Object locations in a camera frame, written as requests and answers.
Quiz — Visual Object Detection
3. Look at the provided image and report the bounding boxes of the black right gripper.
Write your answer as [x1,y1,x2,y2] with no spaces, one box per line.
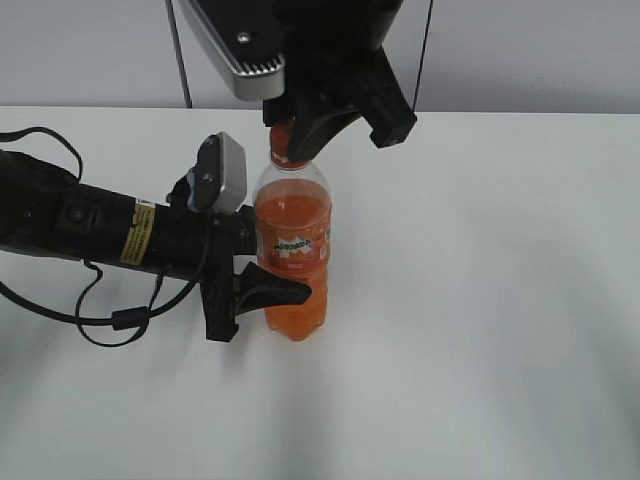
[263,1,417,163]

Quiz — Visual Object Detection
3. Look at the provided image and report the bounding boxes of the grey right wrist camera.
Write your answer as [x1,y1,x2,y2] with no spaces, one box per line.
[179,0,285,102]

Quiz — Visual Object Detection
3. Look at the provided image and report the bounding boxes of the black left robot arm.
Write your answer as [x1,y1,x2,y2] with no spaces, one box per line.
[1,151,312,342]

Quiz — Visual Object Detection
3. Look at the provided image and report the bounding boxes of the orange soda plastic bottle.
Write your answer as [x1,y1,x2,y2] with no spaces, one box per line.
[253,153,332,341]

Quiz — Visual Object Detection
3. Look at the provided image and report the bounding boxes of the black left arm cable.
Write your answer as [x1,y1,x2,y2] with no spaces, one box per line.
[0,127,214,347]

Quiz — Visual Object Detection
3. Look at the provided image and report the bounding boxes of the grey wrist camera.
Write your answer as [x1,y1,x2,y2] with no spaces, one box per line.
[179,0,285,102]
[186,131,247,215]

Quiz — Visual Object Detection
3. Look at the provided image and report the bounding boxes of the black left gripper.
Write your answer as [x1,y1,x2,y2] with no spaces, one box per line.
[167,174,312,343]

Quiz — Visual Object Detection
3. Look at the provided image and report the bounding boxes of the orange bottle cap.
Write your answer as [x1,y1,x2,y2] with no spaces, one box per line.
[270,120,308,171]

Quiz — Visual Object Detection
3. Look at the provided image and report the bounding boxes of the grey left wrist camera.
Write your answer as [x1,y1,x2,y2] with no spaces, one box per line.
[186,131,247,215]

